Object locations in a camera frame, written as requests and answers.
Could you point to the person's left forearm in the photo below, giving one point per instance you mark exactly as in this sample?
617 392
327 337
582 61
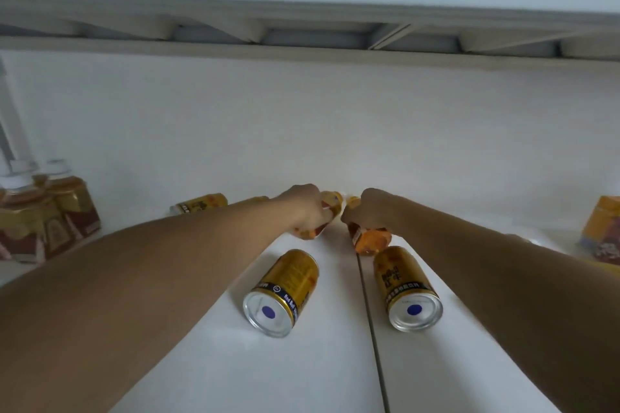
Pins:
126 301

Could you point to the person's right fingers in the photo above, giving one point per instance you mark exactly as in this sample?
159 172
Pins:
352 215

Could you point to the gold drink can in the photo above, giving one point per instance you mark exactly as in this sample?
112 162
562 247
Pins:
404 284
283 289
201 203

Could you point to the orange drink bottle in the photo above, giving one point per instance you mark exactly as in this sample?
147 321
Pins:
334 198
370 241

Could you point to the person's right hand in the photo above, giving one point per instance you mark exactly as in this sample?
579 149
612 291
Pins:
373 209

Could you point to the person's left fingers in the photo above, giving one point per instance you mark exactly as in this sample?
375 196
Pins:
325 214

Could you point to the white stand post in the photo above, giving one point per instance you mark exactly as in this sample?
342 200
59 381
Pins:
12 132

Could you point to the grey metal shelf rail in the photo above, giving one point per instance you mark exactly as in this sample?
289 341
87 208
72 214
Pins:
310 23

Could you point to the person's right forearm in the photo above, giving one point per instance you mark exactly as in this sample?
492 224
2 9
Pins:
523 296

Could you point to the yellow drink carton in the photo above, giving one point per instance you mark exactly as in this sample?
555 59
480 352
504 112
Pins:
603 228

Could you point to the brown gold label bottle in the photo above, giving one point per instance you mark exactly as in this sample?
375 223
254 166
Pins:
26 228
72 207

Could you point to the person's left hand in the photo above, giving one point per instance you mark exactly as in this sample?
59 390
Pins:
296 207

